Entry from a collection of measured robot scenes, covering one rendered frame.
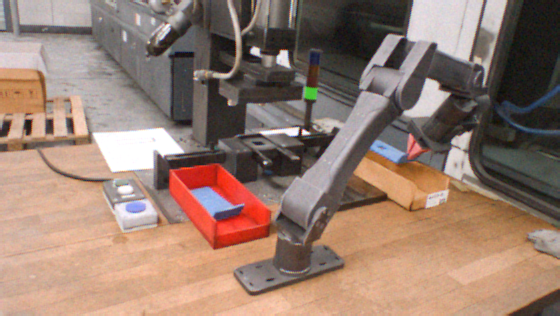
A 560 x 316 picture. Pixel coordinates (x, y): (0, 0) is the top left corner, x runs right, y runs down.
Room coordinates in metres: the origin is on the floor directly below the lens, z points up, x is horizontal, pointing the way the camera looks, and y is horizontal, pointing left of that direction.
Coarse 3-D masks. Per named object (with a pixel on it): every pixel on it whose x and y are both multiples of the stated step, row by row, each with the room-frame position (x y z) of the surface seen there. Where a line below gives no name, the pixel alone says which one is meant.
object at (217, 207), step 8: (192, 192) 0.91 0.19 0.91; (200, 192) 0.92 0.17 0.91; (208, 192) 0.92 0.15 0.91; (200, 200) 0.88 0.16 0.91; (208, 200) 0.88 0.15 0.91; (216, 200) 0.89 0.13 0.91; (224, 200) 0.89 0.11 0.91; (208, 208) 0.85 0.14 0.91; (216, 208) 0.85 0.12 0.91; (224, 208) 0.85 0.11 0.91; (232, 208) 0.81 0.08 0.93; (240, 208) 0.83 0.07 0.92; (216, 216) 0.80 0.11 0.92; (224, 216) 0.82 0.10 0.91
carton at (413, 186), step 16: (368, 160) 1.08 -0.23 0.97; (384, 160) 1.18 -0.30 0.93; (368, 176) 1.07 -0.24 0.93; (384, 176) 1.03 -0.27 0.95; (400, 176) 0.99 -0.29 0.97; (416, 176) 1.09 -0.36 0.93; (432, 176) 1.05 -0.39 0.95; (400, 192) 0.98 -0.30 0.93; (416, 192) 1.05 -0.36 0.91; (432, 192) 1.04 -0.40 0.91; (416, 208) 0.96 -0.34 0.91
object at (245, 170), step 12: (228, 156) 1.02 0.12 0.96; (240, 156) 1.00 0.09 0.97; (276, 156) 1.06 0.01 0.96; (300, 156) 1.10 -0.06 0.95; (228, 168) 1.02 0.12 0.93; (240, 168) 1.00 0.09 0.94; (252, 168) 1.02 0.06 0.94; (276, 168) 1.09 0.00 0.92; (288, 168) 1.08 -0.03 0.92; (300, 168) 1.10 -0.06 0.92; (240, 180) 1.00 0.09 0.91; (252, 180) 1.02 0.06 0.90
